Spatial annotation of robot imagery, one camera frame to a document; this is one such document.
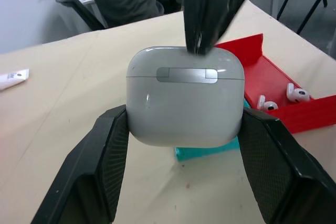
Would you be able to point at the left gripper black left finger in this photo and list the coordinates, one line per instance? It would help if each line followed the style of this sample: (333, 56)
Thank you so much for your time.
(86, 171)

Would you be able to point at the red plastic tray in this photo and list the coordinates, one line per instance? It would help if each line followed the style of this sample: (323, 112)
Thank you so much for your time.
(265, 77)

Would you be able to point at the white earbud case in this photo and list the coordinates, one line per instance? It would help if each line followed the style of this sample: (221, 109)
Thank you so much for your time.
(183, 108)

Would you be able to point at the white Dove tube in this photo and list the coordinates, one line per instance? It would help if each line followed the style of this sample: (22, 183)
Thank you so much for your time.
(13, 78)

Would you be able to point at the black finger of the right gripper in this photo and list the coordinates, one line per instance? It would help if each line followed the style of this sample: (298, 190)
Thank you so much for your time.
(195, 6)
(225, 1)

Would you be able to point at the black office chair with armrest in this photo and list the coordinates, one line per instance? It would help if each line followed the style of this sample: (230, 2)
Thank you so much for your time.
(78, 9)

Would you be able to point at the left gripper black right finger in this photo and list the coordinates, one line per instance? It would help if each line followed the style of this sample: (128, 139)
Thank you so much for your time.
(283, 176)

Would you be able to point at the teal plastic tray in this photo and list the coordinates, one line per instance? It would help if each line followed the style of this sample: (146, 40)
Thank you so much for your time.
(204, 153)

